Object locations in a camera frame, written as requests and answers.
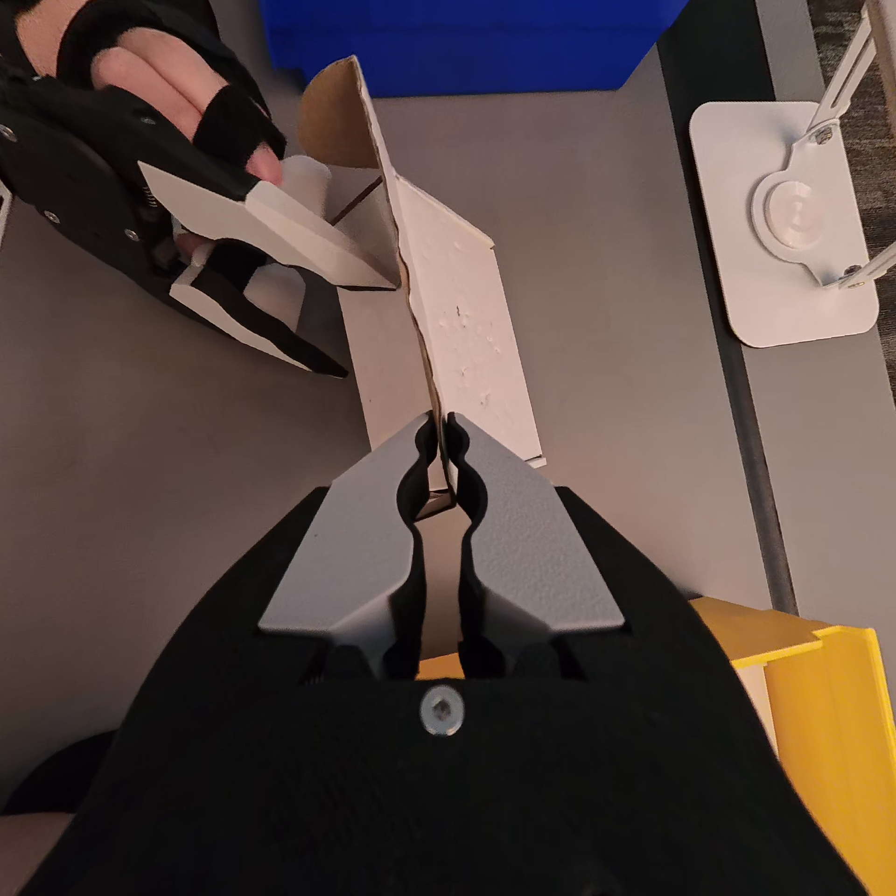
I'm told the blue plastic bin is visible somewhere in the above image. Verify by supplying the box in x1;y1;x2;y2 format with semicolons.
258;0;690;97

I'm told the white cardboard box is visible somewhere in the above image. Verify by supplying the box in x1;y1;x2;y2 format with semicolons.
296;55;546;519

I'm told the yellow plastic bin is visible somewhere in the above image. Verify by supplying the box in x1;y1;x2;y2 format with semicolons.
688;594;896;896

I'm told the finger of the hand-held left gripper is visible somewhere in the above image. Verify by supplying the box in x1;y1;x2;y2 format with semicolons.
136;160;403;291
167;239;348;381

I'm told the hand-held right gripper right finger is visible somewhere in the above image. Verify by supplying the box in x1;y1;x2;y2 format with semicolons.
444;411;624;678

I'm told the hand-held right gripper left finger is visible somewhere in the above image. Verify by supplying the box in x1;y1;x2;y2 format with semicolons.
257;411;434;679

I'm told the person's left hand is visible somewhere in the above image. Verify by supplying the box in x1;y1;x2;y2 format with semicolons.
16;0;286;189

